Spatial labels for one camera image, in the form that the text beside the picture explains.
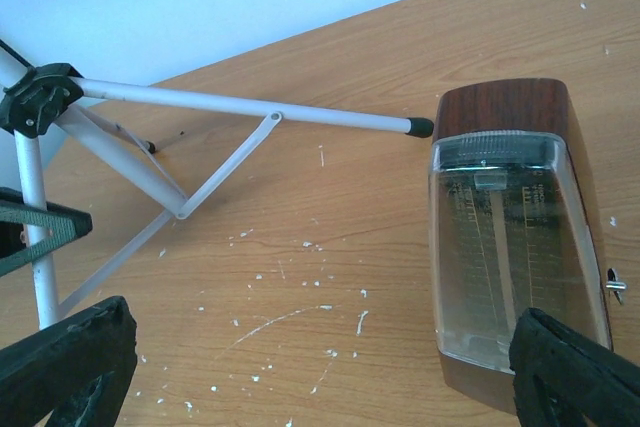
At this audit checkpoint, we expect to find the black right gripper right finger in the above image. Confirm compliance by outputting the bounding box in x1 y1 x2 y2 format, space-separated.
509 308 639 426

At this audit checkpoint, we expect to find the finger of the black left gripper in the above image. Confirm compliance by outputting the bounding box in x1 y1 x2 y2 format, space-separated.
1 187 93 276

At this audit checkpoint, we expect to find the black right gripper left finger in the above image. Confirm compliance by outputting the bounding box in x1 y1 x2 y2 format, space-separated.
1 296 138 426

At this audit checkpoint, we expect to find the clear plastic metronome cover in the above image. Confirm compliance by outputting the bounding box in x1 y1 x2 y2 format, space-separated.
429 130 611 372

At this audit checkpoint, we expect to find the brown wooden metronome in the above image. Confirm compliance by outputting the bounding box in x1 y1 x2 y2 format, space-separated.
432 78 613 414

